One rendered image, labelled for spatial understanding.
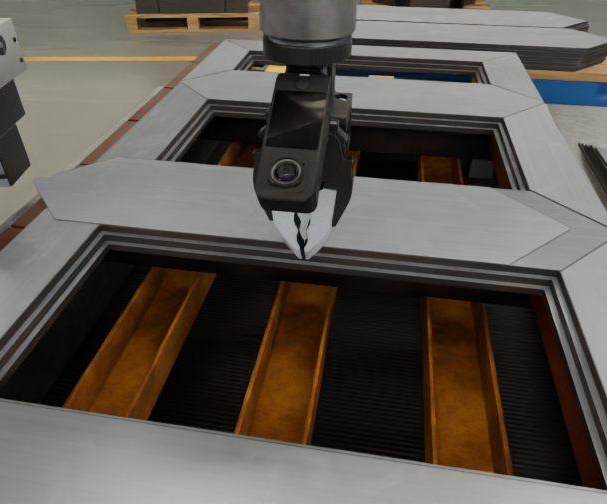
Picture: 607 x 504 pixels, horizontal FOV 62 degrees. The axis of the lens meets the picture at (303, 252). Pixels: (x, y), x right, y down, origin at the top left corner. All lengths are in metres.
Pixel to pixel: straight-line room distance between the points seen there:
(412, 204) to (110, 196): 0.42
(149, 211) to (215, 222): 0.09
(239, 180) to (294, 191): 0.40
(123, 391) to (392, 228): 0.40
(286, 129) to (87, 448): 0.29
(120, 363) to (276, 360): 0.21
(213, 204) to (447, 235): 0.31
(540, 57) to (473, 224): 0.87
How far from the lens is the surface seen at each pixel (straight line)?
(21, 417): 0.50
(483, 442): 0.66
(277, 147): 0.38
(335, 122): 0.43
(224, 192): 0.73
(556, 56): 1.51
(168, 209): 0.70
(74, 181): 0.81
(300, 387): 0.67
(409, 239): 0.64
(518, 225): 0.70
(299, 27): 0.40
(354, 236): 0.63
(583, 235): 0.72
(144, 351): 0.74
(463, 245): 0.64
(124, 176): 0.80
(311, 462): 0.42
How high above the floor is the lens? 1.21
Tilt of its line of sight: 37 degrees down
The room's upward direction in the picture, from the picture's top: straight up
